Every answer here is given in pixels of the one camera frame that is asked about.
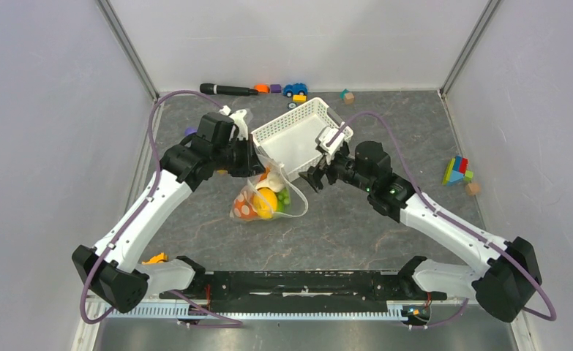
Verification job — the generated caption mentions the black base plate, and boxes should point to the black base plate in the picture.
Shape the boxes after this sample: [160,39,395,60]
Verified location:
[182,270,447,312]

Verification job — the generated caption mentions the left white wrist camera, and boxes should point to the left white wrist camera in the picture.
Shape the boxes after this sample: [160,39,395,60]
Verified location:
[219,105,253,140]

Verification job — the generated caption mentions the colourful building block stack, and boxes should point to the colourful building block stack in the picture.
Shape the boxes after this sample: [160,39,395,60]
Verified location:
[442,155,473,186]

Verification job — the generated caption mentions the white toy garlic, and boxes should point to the white toy garlic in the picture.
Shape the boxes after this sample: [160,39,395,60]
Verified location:
[255,173,286,193]

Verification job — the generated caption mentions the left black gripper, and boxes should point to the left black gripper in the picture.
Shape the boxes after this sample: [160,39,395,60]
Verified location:
[212,134,267,178]

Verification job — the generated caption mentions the orange toy block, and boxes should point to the orange toy block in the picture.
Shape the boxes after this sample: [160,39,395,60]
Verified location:
[253,84,271,94]

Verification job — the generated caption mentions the clear dotted zip bag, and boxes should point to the clear dotted zip bag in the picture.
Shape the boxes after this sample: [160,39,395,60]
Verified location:
[229,156,309,222]

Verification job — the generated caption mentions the white perforated plastic basket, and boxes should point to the white perforated plastic basket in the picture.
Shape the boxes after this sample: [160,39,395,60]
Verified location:
[251,97,343,181]

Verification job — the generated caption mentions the white cable duct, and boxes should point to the white cable duct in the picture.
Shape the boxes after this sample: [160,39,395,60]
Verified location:
[108,300,421,322]

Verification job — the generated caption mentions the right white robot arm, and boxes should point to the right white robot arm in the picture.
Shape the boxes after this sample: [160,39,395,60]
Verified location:
[299,141,544,322]

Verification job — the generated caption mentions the green toy grapes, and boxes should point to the green toy grapes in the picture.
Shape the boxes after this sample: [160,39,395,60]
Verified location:
[276,188,291,213]

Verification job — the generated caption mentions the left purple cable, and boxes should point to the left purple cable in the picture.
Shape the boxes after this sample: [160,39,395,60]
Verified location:
[80,90,244,329]

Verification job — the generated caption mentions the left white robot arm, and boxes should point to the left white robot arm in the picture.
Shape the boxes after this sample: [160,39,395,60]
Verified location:
[72,109,265,313]

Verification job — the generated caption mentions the teal and wood cubes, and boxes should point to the teal and wood cubes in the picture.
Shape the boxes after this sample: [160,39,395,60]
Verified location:
[340,89,355,105]

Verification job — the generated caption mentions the black microphone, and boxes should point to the black microphone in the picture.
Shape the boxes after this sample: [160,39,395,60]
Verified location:
[199,83,259,97]

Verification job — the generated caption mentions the purple toy block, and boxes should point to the purple toy block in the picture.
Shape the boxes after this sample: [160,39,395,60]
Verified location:
[269,84,282,94]

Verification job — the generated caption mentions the orange yellow building block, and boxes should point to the orange yellow building block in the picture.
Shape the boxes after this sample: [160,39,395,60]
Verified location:
[141,252,168,265]

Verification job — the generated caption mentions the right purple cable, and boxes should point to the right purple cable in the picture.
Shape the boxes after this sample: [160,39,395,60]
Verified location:
[326,111,558,331]

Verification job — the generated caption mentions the yellow toy lemon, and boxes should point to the yellow toy lemon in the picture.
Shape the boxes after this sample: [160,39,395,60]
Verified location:
[252,188,277,219]

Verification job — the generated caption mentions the blue toy car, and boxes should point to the blue toy car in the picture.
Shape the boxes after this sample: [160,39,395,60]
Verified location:
[282,83,308,97]

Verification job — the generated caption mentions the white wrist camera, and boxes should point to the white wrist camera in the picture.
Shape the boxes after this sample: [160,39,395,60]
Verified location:
[315,127,353,165]
[219,105,253,140]

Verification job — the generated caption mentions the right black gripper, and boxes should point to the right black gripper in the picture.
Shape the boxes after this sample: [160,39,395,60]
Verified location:
[298,147,373,195]

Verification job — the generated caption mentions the wooden cube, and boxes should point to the wooden cube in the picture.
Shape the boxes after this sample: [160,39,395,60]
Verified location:
[465,181,482,196]

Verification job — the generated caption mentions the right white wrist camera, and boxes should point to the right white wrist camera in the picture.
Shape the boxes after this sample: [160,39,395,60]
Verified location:
[315,127,353,165]

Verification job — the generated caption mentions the orange toy pumpkin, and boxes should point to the orange toy pumpkin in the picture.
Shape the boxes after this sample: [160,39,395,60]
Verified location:
[230,190,258,221]

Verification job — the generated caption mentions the purple cable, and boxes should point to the purple cable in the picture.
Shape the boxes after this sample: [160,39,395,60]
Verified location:
[326,111,558,331]
[80,90,244,329]

